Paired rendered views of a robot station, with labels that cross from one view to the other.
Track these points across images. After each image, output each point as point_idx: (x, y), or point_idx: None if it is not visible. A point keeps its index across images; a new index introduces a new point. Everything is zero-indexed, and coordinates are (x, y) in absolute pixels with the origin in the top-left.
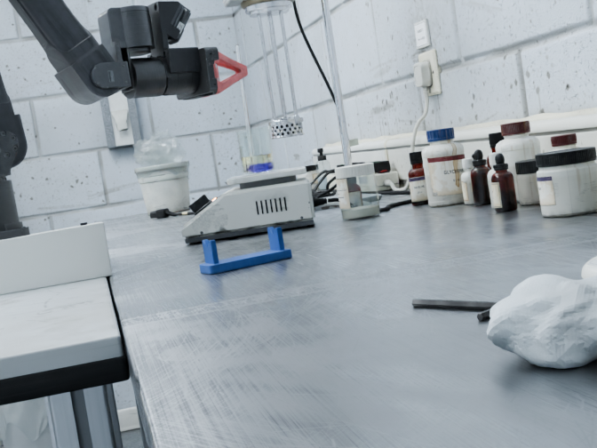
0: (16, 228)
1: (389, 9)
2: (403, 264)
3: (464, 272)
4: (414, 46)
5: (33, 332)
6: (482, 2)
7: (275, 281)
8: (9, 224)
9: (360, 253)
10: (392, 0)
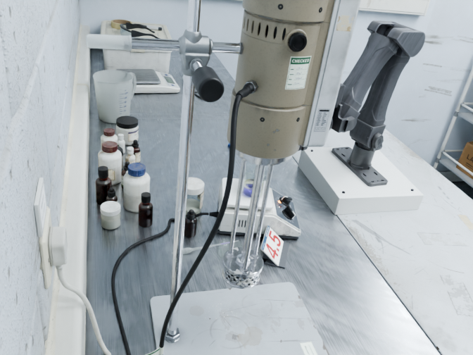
0: (347, 160)
1: (9, 245)
2: (198, 120)
3: None
4: (34, 245)
5: None
6: (53, 113)
7: None
8: (349, 156)
9: (205, 136)
10: (11, 216)
